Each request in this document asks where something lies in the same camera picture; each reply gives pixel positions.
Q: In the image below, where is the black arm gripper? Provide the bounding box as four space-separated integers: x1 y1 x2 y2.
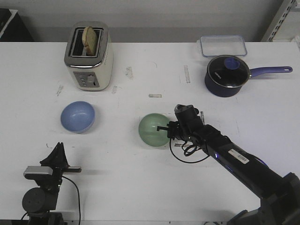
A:
157 121 187 141
39 142 82 188

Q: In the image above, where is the green bowl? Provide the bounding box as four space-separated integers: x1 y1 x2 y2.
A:
138 113 170 147

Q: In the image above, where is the blue bowl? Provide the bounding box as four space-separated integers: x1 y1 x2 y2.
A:
60 101 96 134

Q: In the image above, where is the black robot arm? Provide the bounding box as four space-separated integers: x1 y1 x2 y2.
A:
157 121 300 225
22 142 82 225

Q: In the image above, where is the dark blue saucepan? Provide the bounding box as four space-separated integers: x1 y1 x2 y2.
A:
204 66 293 98

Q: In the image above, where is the glass pot lid blue knob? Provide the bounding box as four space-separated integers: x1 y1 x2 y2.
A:
207 55 250 88

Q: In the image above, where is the clear plastic food container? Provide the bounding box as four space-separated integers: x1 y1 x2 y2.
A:
197 35 248 57

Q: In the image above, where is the cream two-slot toaster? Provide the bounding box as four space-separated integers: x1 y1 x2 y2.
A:
64 21 114 91

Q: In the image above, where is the toast slice in toaster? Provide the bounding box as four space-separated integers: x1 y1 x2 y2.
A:
82 26 98 56

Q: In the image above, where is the white slotted shelf upright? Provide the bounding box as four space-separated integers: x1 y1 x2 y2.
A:
261 0 300 42

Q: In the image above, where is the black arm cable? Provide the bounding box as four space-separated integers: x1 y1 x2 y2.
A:
61 176 82 223
168 138 210 164

